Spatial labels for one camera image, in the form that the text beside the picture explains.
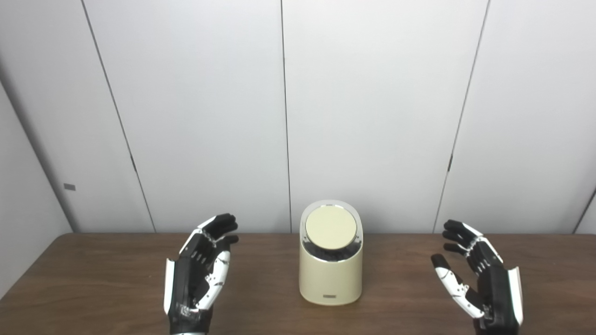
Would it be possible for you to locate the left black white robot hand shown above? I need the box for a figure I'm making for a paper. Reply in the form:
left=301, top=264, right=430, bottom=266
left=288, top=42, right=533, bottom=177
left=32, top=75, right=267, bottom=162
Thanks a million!
left=163, top=213, right=239, bottom=335

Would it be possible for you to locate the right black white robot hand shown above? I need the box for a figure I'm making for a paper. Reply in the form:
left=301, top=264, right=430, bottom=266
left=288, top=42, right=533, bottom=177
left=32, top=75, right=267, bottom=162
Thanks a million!
left=430, top=220, right=524, bottom=335

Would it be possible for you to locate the round cream bin lid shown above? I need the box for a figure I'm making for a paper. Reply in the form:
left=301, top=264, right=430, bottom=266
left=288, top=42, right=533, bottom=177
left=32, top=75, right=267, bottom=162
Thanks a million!
left=305, top=205, right=358, bottom=250

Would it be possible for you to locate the cream-colored bin body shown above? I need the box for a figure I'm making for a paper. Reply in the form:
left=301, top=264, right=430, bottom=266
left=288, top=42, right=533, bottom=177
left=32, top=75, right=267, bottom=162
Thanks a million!
left=298, top=200, right=364, bottom=306

